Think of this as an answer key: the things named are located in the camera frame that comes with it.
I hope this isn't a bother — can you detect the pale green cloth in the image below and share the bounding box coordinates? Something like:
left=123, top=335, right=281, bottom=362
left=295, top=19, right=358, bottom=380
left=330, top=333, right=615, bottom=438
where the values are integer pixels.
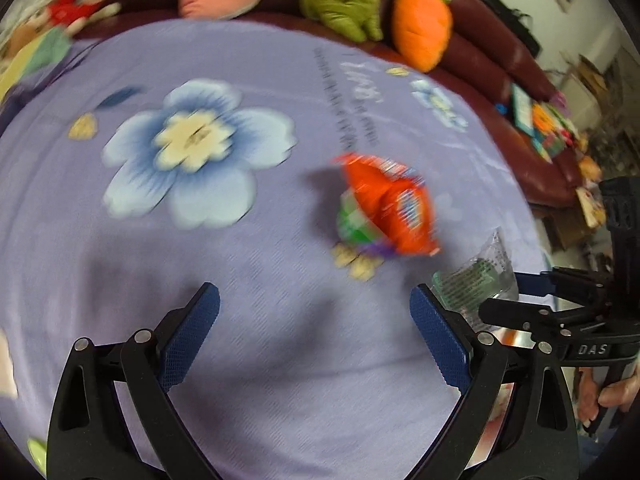
left=0, top=27, right=72, bottom=102

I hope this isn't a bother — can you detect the purple floral blanket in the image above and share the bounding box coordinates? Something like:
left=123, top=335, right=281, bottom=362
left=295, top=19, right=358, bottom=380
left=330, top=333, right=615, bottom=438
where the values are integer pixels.
left=0, top=17, right=556, bottom=480

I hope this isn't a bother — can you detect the colourful picture book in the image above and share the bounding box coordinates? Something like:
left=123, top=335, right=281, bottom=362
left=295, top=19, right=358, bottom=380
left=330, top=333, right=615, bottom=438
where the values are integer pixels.
left=530, top=102, right=577, bottom=162

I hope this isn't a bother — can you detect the red plush toy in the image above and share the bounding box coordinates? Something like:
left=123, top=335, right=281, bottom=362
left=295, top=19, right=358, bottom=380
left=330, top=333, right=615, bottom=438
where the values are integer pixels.
left=42, top=0, right=122, bottom=37

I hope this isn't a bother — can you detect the cardboard box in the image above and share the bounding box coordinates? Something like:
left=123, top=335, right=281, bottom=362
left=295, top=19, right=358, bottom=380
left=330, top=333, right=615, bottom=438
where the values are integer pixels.
left=574, top=54, right=610, bottom=111

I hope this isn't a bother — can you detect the dark red sofa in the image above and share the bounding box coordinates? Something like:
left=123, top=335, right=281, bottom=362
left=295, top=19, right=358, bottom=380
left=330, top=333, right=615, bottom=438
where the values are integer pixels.
left=65, top=0, right=596, bottom=211

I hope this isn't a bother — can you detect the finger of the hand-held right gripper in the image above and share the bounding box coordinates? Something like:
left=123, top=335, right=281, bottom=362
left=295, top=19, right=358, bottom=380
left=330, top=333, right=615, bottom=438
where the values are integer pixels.
left=478, top=296, right=572, bottom=334
left=515, top=269, right=612, bottom=307

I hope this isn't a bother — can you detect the clear plastic wrapper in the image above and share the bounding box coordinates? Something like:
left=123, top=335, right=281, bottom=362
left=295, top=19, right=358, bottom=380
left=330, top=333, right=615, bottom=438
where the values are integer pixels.
left=432, top=227, right=519, bottom=321

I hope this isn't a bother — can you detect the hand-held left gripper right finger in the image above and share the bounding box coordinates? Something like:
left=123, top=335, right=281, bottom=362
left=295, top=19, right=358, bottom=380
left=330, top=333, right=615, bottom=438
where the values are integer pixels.
left=406, top=284, right=581, bottom=480

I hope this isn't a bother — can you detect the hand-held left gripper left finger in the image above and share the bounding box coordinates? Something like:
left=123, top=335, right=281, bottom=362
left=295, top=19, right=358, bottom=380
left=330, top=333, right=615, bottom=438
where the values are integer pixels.
left=46, top=282, right=222, bottom=480

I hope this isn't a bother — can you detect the person's right hand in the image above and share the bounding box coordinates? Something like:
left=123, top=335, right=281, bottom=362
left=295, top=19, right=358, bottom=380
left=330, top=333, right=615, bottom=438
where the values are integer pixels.
left=580, top=367, right=640, bottom=430

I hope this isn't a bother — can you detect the orange carrot plush toy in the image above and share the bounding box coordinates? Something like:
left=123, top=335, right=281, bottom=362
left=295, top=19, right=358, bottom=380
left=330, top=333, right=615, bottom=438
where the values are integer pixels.
left=391, top=0, right=453, bottom=73

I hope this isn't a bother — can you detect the teal book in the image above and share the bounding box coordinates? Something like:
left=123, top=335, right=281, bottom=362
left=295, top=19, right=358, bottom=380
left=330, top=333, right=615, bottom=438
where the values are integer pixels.
left=510, top=84, right=534, bottom=134

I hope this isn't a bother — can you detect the black bag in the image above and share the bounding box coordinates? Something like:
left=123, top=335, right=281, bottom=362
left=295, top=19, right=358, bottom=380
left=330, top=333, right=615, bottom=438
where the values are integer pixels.
left=465, top=0, right=543, bottom=57

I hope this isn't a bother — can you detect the orange snack packet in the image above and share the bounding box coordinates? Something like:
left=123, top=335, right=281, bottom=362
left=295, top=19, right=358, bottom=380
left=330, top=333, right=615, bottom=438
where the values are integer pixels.
left=332, top=152, right=443, bottom=259

